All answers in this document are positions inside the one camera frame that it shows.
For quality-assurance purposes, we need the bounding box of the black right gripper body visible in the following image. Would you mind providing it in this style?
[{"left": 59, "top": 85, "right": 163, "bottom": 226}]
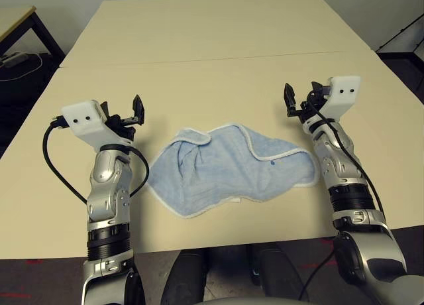
[{"left": 286, "top": 91, "right": 329, "bottom": 123}]

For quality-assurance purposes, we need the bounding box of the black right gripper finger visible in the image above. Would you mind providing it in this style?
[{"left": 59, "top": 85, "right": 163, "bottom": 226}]
[
  {"left": 284, "top": 82, "right": 297, "bottom": 117},
  {"left": 310, "top": 81, "right": 329, "bottom": 97}
]

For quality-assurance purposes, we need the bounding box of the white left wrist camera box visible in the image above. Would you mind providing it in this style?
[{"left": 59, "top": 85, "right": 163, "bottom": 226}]
[{"left": 61, "top": 99, "right": 133, "bottom": 150}]

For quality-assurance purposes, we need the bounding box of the grey power adapter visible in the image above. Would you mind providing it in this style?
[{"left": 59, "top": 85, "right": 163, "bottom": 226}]
[{"left": 0, "top": 52, "right": 29, "bottom": 67}]

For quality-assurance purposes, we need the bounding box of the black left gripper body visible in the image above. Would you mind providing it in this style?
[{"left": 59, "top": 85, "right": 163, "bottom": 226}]
[{"left": 105, "top": 114, "right": 137, "bottom": 143}]

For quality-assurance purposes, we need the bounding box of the white floor cable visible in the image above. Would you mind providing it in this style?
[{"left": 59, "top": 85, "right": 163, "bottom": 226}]
[{"left": 0, "top": 52, "right": 43, "bottom": 82}]

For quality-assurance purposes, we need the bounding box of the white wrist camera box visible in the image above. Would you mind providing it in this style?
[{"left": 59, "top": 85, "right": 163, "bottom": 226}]
[
  {"left": 61, "top": 99, "right": 133, "bottom": 150},
  {"left": 323, "top": 75, "right": 361, "bottom": 122}
]

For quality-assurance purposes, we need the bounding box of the light blue terry towel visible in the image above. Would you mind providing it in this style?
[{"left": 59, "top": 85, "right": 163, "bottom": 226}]
[{"left": 148, "top": 121, "right": 319, "bottom": 219}]

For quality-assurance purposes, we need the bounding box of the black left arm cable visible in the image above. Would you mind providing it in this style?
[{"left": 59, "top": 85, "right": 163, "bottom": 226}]
[{"left": 42, "top": 115, "right": 150, "bottom": 205}]

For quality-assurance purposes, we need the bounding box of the black frame side table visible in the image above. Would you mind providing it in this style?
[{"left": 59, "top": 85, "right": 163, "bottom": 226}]
[{"left": 0, "top": 5, "right": 66, "bottom": 64}]

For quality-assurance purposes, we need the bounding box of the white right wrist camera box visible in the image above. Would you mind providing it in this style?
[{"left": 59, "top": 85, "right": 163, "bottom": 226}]
[{"left": 323, "top": 75, "right": 361, "bottom": 122}]

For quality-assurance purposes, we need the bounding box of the dark grey left robot leg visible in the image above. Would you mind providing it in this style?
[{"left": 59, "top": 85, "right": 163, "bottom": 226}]
[{"left": 161, "top": 250, "right": 209, "bottom": 305}]

